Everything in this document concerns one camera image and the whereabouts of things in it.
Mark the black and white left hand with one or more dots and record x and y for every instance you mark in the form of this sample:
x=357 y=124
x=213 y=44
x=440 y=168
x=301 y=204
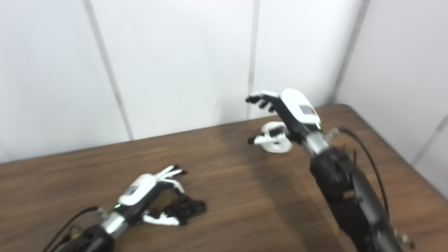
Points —
x=138 y=192

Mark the black plastic holder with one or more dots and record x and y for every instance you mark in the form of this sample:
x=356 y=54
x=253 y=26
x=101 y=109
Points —
x=187 y=208

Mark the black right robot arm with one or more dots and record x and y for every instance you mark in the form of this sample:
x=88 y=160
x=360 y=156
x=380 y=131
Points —
x=350 y=189

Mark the round white plastic piece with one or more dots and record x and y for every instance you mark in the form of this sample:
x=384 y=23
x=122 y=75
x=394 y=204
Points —
x=278 y=147

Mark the black and white right hand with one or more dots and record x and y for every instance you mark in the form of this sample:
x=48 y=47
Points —
x=297 y=112

